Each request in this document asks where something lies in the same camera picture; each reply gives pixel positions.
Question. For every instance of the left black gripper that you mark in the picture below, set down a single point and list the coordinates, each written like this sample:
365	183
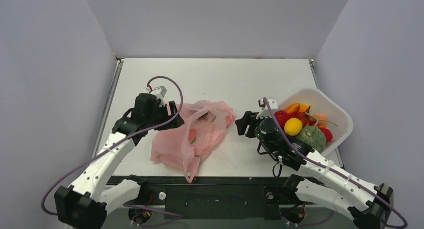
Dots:
178	122

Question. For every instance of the orange fake fruit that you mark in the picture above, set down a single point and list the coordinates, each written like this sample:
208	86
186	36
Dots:
322	120

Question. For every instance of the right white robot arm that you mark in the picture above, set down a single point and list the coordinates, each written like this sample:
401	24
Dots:
318	179

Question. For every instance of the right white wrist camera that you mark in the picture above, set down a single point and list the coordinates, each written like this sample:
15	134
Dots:
268	107

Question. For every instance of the red fake tomato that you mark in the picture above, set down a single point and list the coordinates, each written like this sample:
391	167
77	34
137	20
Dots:
282	117

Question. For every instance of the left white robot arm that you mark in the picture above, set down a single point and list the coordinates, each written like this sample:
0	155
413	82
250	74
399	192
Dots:
85	204

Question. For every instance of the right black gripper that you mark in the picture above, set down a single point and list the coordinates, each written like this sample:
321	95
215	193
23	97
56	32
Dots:
250	123

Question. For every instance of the green fake melon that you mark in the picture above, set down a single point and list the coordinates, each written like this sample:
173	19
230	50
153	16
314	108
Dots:
313	137

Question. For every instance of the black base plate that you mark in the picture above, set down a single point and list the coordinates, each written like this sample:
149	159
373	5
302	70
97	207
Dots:
214	198

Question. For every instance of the orange fake mango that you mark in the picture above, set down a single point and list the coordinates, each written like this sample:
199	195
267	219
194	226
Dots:
293	109

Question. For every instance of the red fake fruit right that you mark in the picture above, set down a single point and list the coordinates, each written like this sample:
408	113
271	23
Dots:
328	134

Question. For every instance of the yellow fake fruit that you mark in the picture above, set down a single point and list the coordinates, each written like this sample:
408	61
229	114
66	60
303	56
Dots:
293	127

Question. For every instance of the red fake cherry bunch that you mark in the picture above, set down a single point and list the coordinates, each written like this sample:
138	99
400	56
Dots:
306	119

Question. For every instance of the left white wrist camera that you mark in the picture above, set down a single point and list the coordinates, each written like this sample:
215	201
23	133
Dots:
160	93

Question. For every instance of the pink plastic bag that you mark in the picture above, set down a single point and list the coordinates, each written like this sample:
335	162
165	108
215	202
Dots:
187	147

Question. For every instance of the white plastic basket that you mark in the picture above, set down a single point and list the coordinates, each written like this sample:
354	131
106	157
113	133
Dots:
330	115

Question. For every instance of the yellow fake bell pepper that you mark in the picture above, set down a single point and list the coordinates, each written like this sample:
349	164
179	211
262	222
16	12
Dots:
304	108

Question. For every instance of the green fake lime in bag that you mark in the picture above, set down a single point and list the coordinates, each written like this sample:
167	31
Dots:
203	116

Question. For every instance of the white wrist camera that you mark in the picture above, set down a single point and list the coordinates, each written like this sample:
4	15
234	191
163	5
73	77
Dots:
160	93
268	107

